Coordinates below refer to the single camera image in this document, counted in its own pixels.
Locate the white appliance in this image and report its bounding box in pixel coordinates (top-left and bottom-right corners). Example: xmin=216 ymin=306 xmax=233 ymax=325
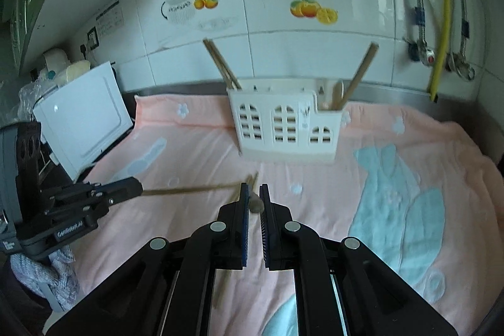
xmin=33 ymin=60 xmax=135 ymax=181

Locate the metal valve with red knob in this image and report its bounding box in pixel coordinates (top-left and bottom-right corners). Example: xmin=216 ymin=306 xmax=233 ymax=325
xmin=405 ymin=39 xmax=438 ymax=65

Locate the white plastic chopstick holder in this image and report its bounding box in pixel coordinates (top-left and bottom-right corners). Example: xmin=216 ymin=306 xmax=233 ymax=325
xmin=226 ymin=86 xmax=344 ymax=166

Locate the grey checked cloth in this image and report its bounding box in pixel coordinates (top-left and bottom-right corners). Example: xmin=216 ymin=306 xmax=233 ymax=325
xmin=10 ymin=245 xmax=80 ymax=314

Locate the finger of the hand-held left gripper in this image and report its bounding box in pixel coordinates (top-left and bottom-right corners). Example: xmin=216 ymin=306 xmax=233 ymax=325
xmin=38 ymin=198 xmax=112 ymax=221
xmin=43 ymin=179 xmax=145 ymax=203

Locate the clear plastic bag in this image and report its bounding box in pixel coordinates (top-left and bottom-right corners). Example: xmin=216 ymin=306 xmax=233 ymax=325
xmin=18 ymin=78 xmax=52 ymax=124

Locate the printed wall label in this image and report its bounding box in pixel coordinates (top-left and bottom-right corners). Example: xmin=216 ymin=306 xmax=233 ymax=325
xmin=95 ymin=0 xmax=124 ymax=38

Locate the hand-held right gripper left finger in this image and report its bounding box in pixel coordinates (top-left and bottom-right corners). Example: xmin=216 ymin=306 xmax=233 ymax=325
xmin=45 ymin=182 xmax=250 ymax=336

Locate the yellow gas hose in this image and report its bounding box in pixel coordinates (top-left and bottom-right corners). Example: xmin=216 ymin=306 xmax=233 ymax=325
xmin=427 ymin=0 xmax=452 ymax=103

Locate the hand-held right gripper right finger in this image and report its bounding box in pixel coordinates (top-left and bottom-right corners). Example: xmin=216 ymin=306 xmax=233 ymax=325
xmin=259 ymin=183 xmax=461 ymax=336

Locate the white paper roll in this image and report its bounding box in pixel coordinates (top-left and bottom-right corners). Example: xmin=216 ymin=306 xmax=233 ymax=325
xmin=43 ymin=48 xmax=72 ymax=73

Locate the beige container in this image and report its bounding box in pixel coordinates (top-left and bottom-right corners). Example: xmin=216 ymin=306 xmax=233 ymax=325
xmin=57 ymin=60 xmax=91 ymax=85

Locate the pink patterned towel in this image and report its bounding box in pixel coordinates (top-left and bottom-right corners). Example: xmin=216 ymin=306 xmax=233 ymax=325
xmin=47 ymin=94 xmax=504 ymax=336

